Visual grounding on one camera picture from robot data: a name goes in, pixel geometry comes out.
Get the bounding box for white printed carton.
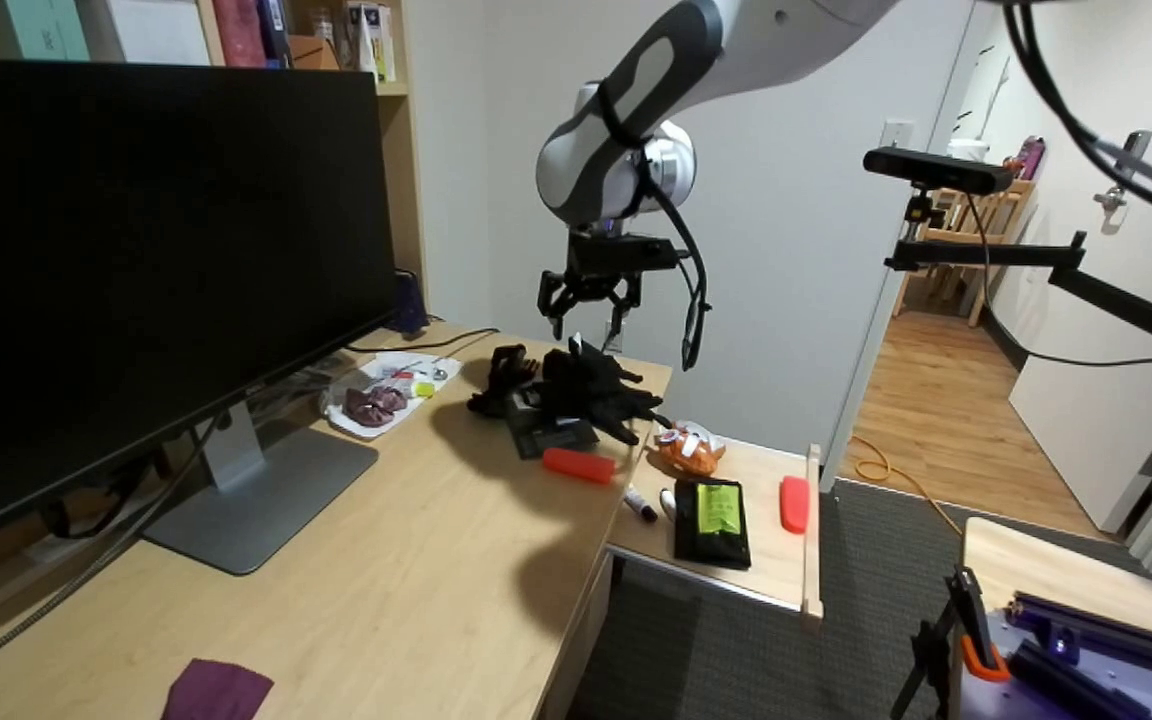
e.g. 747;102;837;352
342;0;406;89

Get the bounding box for dark blue box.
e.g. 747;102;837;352
259;0;298;73

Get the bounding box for clear bag with red contents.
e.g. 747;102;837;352
336;377;419;433

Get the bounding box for brown leather pouch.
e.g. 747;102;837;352
290;31;349;73

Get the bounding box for green packet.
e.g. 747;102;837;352
693;481;747;565

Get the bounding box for white box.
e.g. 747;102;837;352
103;0;213;68

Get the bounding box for black computer monitor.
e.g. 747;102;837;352
0;57;401;582

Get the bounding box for red books on shelf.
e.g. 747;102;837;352
213;0;272;73

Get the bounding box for dark blue jar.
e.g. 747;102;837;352
385;268;433;337

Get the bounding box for wooden side table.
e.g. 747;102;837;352
958;518;1152;720

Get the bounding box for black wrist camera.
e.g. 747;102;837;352
573;233;689;278

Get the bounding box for black stereo camera bar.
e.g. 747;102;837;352
866;146;1016;202

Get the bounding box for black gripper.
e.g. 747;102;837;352
536;259;650;344

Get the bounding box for teal book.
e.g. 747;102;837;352
0;0;94;63

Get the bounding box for black gloves with tag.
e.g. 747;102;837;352
508;337;677;463

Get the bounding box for small black plastic holder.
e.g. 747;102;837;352
463;339;536;429

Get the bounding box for orange plastic object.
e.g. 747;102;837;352
541;445;620;488

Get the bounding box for purple tool tray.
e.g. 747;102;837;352
999;593;1152;720

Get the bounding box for red rounded silicone case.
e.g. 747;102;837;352
778;473;818;535

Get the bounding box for orange black hand tool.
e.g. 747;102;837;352
894;565;1016;720

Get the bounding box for wooden hallway rack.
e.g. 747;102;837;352
930;134;1045;333

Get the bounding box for purple cloth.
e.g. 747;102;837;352
161;656;277;720

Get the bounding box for black tray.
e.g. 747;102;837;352
674;473;755;575

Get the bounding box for orange snack wrapper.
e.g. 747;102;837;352
650;419;727;481

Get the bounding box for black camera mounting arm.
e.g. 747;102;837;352
886;194;1152;391

